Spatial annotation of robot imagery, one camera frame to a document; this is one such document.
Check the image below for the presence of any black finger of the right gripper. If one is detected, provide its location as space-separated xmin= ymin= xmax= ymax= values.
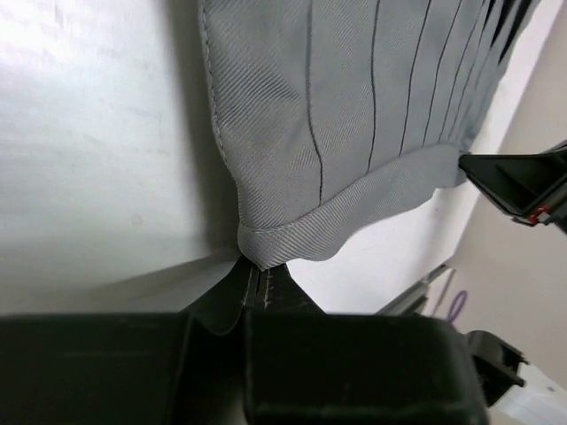
xmin=459 ymin=142 xmax=566 ymax=227

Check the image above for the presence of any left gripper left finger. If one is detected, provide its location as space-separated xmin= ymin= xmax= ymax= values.
xmin=183 ymin=257 xmax=260 ymax=336

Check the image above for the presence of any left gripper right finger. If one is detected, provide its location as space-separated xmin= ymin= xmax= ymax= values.
xmin=247 ymin=264 xmax=324 ymax=314

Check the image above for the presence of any grey pleated skirt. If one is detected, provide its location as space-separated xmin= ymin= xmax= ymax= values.
xmin=198 ymin=1 xmax=537 ymax=270

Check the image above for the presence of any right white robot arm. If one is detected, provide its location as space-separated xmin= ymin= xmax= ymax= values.
xmin=459 ymin=142 xmax=566 ymax=424

